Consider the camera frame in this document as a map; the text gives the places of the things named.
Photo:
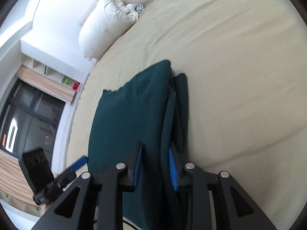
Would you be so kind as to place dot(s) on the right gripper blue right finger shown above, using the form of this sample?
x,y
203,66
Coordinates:
x,y
215,201

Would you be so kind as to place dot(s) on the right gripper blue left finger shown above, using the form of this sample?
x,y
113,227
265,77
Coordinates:
x,y
95,199

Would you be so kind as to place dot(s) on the dark green knit sweater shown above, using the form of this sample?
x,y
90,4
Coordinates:
x,y
152,108

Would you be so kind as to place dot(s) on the dark window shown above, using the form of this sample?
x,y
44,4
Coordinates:
x,y
29,121

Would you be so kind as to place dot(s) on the red box on shelf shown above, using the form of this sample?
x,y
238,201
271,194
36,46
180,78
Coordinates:
x,y
76,86

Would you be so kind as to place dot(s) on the beige striped curtain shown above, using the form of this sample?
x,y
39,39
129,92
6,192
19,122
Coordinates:
x,y
46,85

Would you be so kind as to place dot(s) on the beige bed sheet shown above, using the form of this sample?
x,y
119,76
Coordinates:
x,y
245,62

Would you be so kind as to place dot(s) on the white pillow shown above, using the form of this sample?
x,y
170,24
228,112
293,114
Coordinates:
x,y
106,23

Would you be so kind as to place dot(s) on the black white striped cloth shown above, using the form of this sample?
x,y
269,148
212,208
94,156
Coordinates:
x,y
139,7

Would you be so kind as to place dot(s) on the white wall shelf unit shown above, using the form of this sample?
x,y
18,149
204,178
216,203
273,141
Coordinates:
x,y
46,71

